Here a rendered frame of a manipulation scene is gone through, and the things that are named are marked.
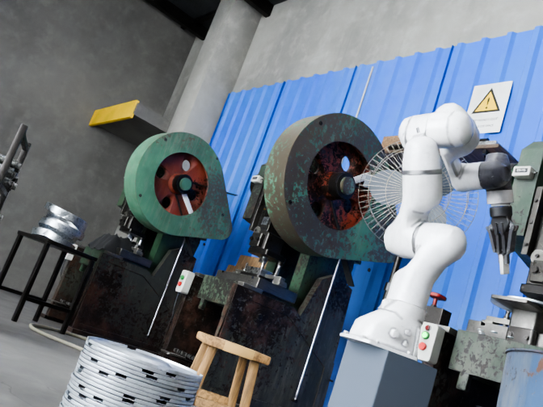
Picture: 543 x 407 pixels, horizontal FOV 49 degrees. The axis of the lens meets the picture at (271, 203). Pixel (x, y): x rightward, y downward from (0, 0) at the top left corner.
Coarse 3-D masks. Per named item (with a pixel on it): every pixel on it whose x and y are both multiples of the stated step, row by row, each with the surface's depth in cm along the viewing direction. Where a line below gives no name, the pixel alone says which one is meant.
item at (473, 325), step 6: (468, 324) 224; (474, 324) 222; (480, 324) 221; (486, 324) 219; (492, 324) 217; (468, 330) 223; (474, 330) 221; (480, 330) 220; (486, 330) 218; (492, 330) 216; (498, 330) 215; (504, 330) 213; (492, 336) 215; (498, 336) 214; (504, 336) 212; (540, 336) 203; (540, 342) 202
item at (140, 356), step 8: (88, 336) 141; (96, 344) 133; (104, 344) 142; (112, 344) 150; (120, 344) 154; (112, 352) 130; (120, 352) 129; (128, 352) 138; (136, 352) 143; (144, 352) 156; (136, 360) 128; (144, 360) 136; (152, 360) 137; (160, 360) 144; (168, 360) 156; (168, 368) 138; (176, 368) 145; (184, 368) 153; (184, 376) 133; (192, 376) 135; (200, 376) 139
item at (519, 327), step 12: (504, 300) 204; (516, 300) 198; (528, 300) 196; (516, 312) 209; (528, 312) 206; (540, 312) 202; (516, 324) 208; (528, 324) 204; (540, 324) 204; (516, 336) 206; (528, 336) 202
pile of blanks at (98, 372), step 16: (96, 352) 131; (80, 368) 133; (96, 368) 130; (112, 368) 129; (128, 368) 128; (144, 368) 128; (80, 384) 134; (96, 384) 128; (112, 384) 132; (128, 384) 127; (144, 384) 128; (160, 384) 130; (176, 384) 132; (192, 384) 136; (64, 400) 133; (80, 400) 129; (96, 400) 128; (112, 400) 126; (128, 400) 131; (144, 400) 128; (160, 400) 130; (176, 400) 132; (192, 400) 138
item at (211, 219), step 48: (144, 144) 458; (192, 144) 474; (144, 192) 447; (192, 192) 509; (144, 240) 513; (192, 240) 511; (96, 288) 448; (144, 288) 475; (96, 336) 443; (144, 336) 477
